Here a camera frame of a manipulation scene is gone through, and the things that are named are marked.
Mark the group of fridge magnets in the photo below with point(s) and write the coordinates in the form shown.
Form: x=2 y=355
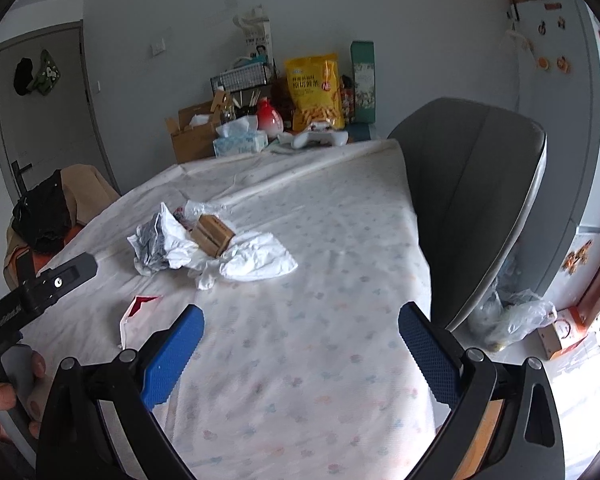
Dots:
x=543 y=63

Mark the light blue tissue box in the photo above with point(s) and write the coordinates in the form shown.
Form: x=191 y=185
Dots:
x=237 y=144

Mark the open brown cardboard box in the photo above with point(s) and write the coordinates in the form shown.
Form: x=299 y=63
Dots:
x=192 y=137

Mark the clear plastic bag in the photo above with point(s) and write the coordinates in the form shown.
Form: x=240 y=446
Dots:
x=520 y=317

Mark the white paper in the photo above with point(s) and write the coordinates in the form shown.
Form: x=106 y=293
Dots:
x=260 y=260

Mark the red white bottle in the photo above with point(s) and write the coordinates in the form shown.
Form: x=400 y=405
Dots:
x=269 y=119

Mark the clear plastic wrapper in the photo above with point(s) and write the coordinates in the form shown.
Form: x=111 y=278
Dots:
x=200 y=208

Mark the orange cushion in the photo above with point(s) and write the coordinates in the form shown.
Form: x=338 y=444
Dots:
x=57 y=246

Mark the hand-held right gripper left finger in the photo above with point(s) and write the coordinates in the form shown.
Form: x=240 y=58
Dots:
x=176 y=350

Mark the black garment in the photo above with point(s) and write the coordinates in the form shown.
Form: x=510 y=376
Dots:
x=42 y=215

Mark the yellow snack bag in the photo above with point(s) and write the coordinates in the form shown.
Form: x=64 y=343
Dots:
x=315 y=92

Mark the black hat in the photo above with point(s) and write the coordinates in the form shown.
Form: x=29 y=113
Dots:
x=24 y=76

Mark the white dotted tablecloth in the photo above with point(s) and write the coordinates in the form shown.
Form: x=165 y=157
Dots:
x=305 y=260

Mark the beige coat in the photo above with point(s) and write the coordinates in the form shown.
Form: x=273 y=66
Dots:
x=90 y=190

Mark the grey chair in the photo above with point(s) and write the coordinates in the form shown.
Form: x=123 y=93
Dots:
x=475 y=185

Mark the small brown cardboard box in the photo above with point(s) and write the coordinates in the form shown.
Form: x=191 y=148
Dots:
x=212 y=235

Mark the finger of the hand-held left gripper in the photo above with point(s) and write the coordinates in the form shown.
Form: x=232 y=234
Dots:
x=60 y=274

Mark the white red paper bag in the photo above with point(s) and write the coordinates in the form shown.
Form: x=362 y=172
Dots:
x=135 y=320

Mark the grey door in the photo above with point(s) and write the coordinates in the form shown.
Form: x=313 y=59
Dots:
x=55 y=130

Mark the white grey plastic bag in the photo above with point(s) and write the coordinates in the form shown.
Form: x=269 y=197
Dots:
x=155 y=245

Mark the white hanging bag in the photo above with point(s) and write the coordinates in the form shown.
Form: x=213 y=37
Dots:
x=519 y=40

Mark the white game controller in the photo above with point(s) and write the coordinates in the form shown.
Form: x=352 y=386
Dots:
x=320 y=138

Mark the white light switch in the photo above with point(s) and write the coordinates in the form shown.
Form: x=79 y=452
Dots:
x=157 y=48

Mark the white fridge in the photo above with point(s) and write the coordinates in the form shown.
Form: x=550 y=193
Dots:
x=555 y=135

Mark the green plush hanging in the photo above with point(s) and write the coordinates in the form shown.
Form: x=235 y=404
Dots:
x=47 y=72

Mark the orange white box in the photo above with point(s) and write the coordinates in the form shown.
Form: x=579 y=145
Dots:
x=565 y=332

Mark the tall green box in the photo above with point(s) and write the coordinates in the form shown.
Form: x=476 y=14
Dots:
x=362 y=82

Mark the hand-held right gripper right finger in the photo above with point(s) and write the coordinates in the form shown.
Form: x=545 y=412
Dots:
x=427 y=350

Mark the dark cup with sticks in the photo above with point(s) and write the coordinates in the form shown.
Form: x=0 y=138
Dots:
x=247 y=107

